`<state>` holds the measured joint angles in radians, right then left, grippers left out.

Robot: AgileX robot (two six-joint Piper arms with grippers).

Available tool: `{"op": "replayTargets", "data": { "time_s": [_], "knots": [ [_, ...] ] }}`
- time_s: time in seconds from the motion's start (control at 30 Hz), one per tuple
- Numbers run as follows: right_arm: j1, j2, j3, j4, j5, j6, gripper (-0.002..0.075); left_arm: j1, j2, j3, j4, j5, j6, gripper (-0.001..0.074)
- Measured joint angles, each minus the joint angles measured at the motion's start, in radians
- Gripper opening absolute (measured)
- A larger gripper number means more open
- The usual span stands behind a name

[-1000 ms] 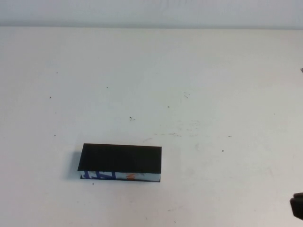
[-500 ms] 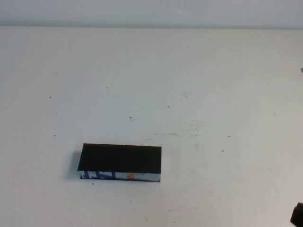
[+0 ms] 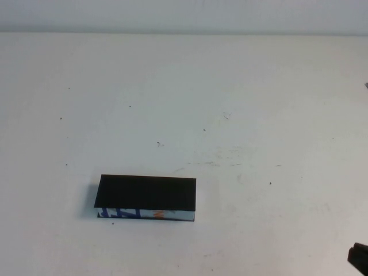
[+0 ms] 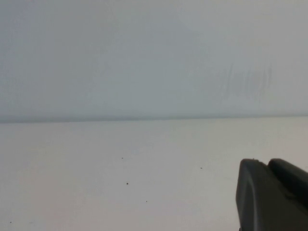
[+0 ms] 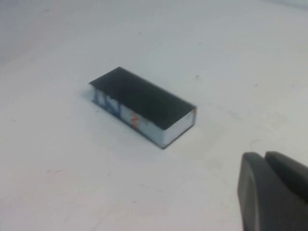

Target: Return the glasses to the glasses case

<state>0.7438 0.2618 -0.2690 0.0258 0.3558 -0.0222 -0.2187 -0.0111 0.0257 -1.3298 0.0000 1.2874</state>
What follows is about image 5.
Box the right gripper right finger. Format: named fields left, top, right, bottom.
left=264, top=151, right=308, bottom=193

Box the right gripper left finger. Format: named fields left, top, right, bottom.
left=237, top=151, right=308, bottom=231

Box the black glasses case printed side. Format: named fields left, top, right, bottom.
left=88, top=66, right=198, bottom=150

